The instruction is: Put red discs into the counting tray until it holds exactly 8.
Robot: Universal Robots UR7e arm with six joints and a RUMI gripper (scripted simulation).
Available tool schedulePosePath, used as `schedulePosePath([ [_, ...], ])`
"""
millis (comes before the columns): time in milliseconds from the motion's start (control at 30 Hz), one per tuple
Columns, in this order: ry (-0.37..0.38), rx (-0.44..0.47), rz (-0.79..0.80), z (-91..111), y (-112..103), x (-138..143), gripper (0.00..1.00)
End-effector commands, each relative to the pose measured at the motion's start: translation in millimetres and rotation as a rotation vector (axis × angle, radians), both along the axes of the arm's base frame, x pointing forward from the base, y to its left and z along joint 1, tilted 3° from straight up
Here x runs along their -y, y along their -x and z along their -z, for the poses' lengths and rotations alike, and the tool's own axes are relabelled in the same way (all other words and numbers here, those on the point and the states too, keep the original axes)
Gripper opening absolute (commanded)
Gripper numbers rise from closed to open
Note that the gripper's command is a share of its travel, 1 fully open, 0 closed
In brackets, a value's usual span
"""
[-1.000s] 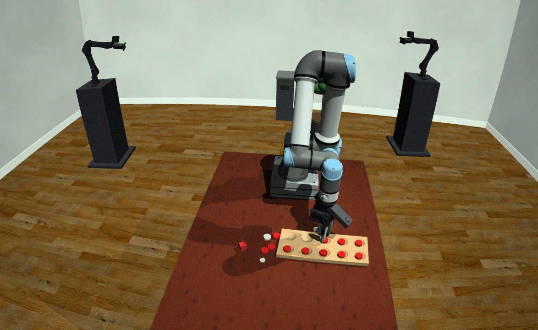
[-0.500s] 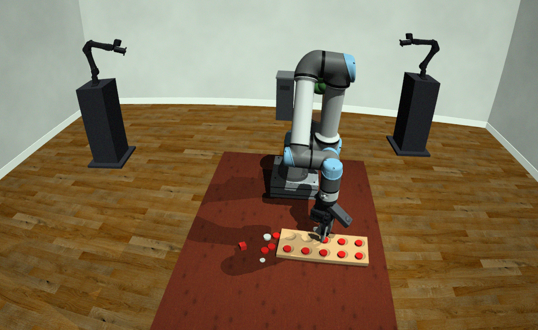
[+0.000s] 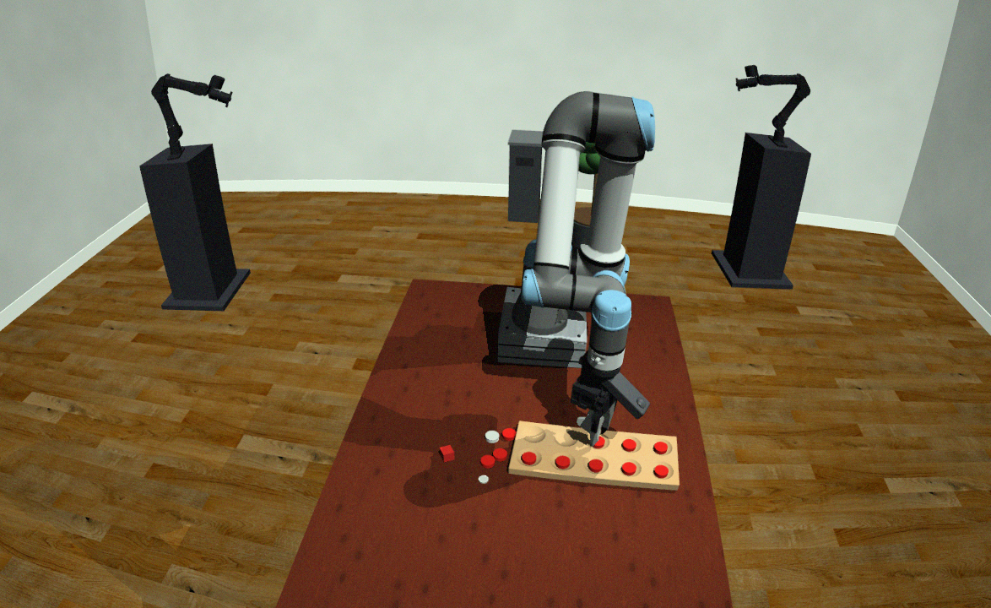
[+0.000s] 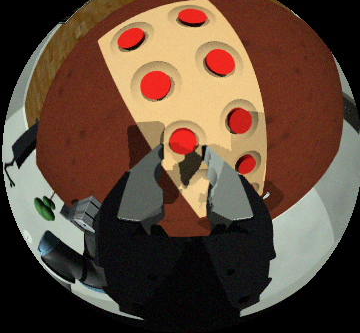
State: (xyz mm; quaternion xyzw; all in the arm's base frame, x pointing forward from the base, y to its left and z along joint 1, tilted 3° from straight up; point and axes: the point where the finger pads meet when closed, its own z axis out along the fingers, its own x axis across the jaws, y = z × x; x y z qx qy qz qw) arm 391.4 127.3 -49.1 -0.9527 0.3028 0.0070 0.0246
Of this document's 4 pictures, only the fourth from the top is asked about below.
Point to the tan tray with round pockets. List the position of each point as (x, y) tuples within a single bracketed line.
[(198, 99)]

